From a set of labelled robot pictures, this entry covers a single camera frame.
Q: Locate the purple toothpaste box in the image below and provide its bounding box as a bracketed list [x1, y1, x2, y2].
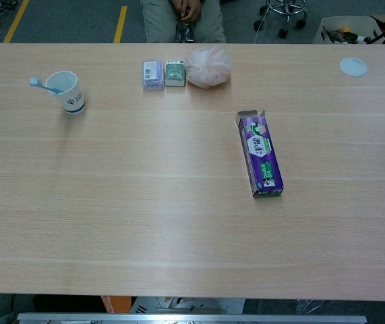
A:
[235, 109, 285, 199]

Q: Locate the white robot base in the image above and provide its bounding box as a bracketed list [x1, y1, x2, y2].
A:
[129, 296, 246, 315]

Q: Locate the green soap box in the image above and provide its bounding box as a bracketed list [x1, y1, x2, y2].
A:
[164, 59, 187, 88]

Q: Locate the lavender soap box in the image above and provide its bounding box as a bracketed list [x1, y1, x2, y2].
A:
[141, 59, 165, 91]

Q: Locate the orange box under table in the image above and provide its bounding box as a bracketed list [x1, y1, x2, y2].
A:
[100, 296, 133, 314]

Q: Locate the pink mesh bath sponge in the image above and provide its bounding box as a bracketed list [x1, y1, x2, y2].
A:
[184, 46, 233, 90]

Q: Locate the white paper cup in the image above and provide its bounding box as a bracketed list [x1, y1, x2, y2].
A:
[45, 70, 86, 115]

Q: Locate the seated person in khaki trousers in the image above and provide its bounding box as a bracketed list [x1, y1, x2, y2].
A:
[140, 0, 227, 44]

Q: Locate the blue toothbrush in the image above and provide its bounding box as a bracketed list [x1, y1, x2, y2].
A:
[30, 76, 65, 95]

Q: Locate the chrome office stool base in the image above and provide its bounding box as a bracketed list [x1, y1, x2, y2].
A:
[253, 0, 308, 39]

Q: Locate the beige bin with clutter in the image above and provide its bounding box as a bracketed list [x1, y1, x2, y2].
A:
[312, 16, 380, 45]

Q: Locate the aluminium extrusion rail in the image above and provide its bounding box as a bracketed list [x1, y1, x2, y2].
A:
[16, 312, 367, 324]

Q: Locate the grey round cable grommet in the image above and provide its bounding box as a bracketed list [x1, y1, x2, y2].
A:
[339, 57, 368, 78]

